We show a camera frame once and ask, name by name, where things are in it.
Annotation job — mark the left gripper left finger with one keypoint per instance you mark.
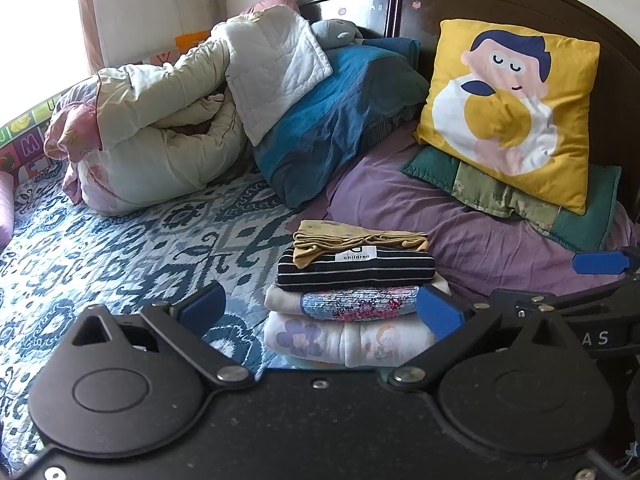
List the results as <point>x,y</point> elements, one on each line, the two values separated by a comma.
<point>183,325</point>

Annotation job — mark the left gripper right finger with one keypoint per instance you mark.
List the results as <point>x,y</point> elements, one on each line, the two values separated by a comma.
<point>458,331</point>

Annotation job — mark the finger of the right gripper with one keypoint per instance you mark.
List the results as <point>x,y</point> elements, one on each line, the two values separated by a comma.
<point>615,262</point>

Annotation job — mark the mustard yellow printed garment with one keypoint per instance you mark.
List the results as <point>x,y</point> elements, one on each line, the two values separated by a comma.
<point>315,238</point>

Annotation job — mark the green patterned pillow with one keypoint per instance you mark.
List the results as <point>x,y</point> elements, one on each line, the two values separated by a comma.
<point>586,232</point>

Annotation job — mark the purple bed sheet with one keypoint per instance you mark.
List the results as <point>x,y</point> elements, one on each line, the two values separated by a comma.
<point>475,253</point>

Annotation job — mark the white cartoon print garment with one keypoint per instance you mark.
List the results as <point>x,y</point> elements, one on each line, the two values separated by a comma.
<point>382,343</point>

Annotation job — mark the floral knit folded garment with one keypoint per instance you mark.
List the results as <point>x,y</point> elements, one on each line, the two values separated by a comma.
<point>345,305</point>

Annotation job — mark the black white striped garment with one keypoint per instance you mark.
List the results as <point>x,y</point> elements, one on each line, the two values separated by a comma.
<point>367,266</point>

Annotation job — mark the blue white patterned bedspread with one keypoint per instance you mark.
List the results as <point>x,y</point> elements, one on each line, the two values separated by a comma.
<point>64,256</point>

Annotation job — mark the yellow cartoon cushion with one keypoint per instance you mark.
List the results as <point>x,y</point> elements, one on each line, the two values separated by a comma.
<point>514,103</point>

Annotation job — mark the cream pink rolled duvet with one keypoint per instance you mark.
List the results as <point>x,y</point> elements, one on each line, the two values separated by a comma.
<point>138,135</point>

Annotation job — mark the purple pillow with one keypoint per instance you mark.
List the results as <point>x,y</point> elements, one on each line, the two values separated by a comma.
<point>6,208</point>

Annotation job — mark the colourful alphabet bed bumper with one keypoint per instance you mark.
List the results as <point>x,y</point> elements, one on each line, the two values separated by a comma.
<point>22,139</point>

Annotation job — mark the teal blue blanket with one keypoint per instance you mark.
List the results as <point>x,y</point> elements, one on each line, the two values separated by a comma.
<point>375,88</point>

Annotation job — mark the white quilted blanket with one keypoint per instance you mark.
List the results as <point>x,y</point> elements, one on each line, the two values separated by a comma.
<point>274,61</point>

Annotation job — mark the grey plush toy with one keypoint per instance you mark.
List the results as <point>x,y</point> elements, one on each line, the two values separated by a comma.
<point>335,33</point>

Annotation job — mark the dark wooden headboard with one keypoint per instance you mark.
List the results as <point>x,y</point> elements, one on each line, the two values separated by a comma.
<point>614,103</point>

